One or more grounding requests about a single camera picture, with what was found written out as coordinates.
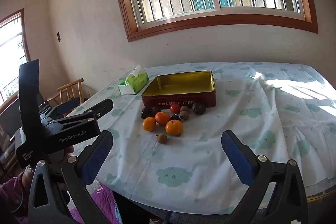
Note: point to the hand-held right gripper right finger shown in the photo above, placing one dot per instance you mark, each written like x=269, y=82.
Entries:
x=236, y=158

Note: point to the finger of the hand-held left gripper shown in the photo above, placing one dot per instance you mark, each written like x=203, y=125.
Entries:
x=67, y=107
x=103, y=106

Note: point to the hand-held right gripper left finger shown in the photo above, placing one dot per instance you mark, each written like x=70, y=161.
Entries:
x=97, y=151

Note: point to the orange mandarin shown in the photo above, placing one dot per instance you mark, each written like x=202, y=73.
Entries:
x=174, y=127
x=149, y=124
x=162, y=118

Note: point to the round brown longan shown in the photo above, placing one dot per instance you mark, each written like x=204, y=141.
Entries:
x=162, y=138
x=184, y=108
x=184, y=115

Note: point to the red tomato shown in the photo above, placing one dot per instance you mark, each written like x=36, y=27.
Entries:
x=174, y=108

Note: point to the red and gold tin box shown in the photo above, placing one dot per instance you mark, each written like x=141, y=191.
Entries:
x=181, y=85

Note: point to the person's left forearm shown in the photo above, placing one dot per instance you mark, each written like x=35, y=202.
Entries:
x=10, y=200

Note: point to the person's left hand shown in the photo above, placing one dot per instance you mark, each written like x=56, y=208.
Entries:
x=28, y=174

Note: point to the wooden chair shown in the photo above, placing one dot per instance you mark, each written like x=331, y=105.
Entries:
x=71, y=87

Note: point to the dark grey panel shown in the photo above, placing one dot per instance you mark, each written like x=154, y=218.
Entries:
x=8, y=119

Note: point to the green tissue pack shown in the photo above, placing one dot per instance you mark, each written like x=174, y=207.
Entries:
x=135, y=81

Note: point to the small side window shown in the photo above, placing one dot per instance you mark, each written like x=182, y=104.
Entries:
x=10, y=56

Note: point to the purple patterned cloth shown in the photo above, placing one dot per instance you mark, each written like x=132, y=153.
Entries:
x=105, y=200

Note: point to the dark round passionfruit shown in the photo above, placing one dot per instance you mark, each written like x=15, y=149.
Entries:
x=199, y=108

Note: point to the small dark plum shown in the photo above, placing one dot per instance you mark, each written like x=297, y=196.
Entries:
x=175, y=117

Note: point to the dark wall switch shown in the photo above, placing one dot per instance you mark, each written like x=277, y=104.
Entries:
x=59, y=37

